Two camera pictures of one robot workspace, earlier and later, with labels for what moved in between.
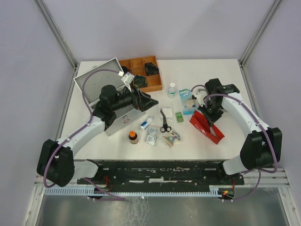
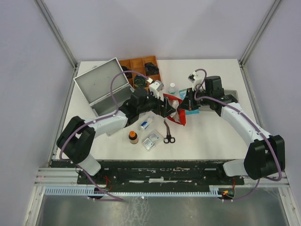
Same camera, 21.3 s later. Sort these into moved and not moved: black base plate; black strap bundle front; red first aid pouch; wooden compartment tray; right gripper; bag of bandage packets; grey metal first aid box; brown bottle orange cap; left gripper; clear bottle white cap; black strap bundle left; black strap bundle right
Moved: bag of bandage packets; right gripper; left gripper; red first aid pouch
Not moved: black strap bundle front; grey metal first aid box; clear bottle white cap; brown bottle orange cap; black strap bundle right; black base plate; wooden compartment tray; black strap bundle left
